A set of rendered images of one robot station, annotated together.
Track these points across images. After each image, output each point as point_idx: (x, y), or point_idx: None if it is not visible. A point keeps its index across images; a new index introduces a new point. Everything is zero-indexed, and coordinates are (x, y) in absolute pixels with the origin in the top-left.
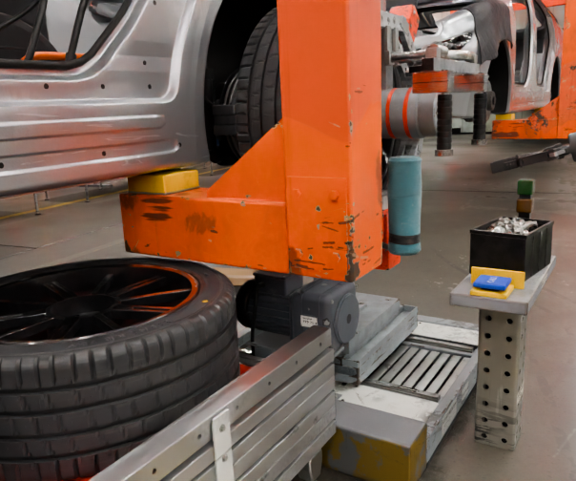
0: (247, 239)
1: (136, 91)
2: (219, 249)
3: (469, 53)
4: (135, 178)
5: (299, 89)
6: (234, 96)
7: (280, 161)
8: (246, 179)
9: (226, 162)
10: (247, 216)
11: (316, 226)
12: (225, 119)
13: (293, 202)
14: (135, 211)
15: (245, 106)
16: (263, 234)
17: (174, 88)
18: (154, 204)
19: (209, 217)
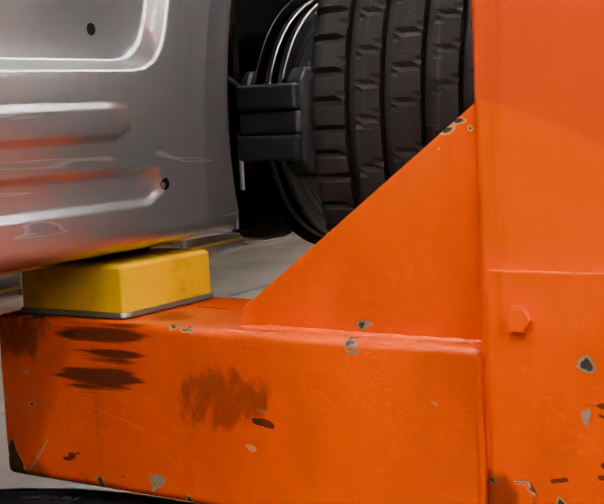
0: (362, 447)
1: (57, 39)
2: (279, 474)
3: None
4: (44, 274)
5: (532, 22)
6: (291, 64)
7: (465, 228)
8: (360, 278)
9: (264, 231)
10: (364, 381)
11: (579, 416)
12: (270, 121)
13: (507, 346)
14: (41, 362)
15: (339, 82)
16: (412, 434)
17: (153, 34)
18: (93, 345)
19: (250, 382)
